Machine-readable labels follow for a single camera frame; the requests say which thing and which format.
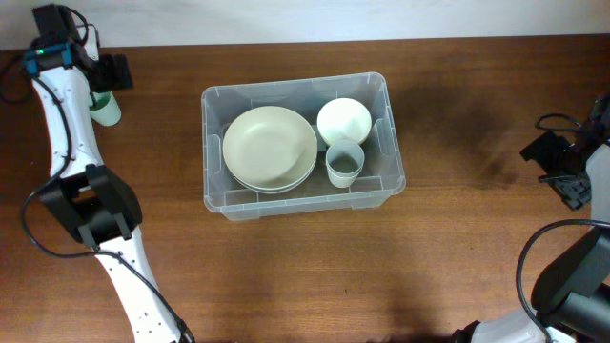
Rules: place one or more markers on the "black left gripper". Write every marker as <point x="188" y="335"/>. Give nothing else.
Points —
<point x="110" y="77"/>

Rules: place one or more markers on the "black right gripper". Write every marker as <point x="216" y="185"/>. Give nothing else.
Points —
<point x="541" y="151"/>

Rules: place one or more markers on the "green plastic cup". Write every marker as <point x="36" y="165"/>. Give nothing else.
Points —
<point x="104" y="109"/>

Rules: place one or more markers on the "beige plate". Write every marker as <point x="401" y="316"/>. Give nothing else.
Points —
<point x="269" y="147"/>

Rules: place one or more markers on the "cream plate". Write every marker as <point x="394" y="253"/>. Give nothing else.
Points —
<point x="276" y="190"/>

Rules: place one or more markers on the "grey plastic cup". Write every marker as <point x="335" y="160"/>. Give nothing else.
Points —
<point x="345" y="158"/>

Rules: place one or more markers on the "white small bowl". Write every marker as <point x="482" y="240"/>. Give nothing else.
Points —
<point x="344" y="119"/>

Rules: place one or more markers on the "cream plastic cup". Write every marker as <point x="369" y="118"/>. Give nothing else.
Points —
<point x="342" y="180"/>

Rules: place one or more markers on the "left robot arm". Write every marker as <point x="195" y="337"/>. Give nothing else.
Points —
<point x="75" y="84"/>

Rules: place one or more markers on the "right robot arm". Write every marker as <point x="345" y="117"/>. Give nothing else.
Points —
<point x="570" y="299"/>

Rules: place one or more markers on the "clear plastic storage bin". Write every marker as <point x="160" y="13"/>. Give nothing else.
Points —
<point x="382" y="176"/>

